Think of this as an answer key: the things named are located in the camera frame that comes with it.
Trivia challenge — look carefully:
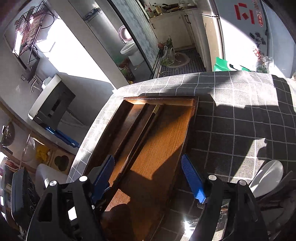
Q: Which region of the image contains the white kitchen cabinet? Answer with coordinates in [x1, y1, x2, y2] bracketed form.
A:
[149, 9, 201, 53]

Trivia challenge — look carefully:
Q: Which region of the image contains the grey checked tablecloth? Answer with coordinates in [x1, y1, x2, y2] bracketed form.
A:
[67, 71, 295, 240]

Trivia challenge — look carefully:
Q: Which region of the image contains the black wire wall rack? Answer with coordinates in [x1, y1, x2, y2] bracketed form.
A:
[13, 1, 55, 64]

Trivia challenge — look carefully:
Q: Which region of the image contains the white and black box appliance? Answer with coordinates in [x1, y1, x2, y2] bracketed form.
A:
[28, 75, 76, 130]

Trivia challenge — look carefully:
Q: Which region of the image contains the silver refrigerator with stickers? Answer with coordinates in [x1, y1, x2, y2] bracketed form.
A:
[201, 0, 271, 72]

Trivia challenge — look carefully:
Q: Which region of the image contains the green and white bag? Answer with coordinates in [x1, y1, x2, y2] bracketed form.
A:
[213, 57, 251, 72]

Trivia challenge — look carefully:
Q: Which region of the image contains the white toilet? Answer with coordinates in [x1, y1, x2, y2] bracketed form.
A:
[118, 25, 144, 66]

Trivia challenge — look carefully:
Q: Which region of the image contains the white ceramic spoon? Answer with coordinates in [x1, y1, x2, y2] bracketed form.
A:
[249, 160, 283, 198]

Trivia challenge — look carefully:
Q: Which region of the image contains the dark chopstick with gold tip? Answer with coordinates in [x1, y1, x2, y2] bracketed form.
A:
[114, 103, 162, 174]

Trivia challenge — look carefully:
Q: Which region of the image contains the brown wooden utensil tray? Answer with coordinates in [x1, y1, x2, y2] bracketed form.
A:
[85, 95, 198, 240]

